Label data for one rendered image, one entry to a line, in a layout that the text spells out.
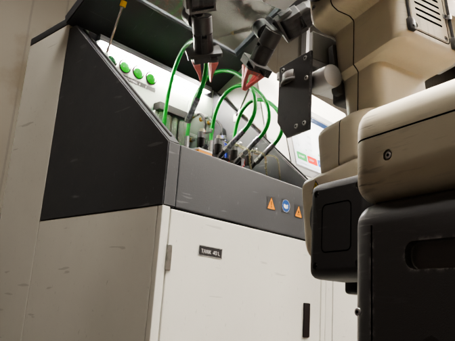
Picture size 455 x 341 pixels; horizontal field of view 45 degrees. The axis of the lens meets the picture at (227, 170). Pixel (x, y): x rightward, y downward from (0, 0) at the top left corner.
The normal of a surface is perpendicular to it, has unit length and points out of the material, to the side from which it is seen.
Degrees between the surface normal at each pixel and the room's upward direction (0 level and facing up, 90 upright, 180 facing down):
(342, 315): 90
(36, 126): 90
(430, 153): 90
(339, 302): 90
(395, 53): 172
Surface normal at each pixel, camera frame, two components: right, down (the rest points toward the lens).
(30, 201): -0.68, -0.23
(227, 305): 0.73, -0.13
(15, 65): 0.52, -0.18
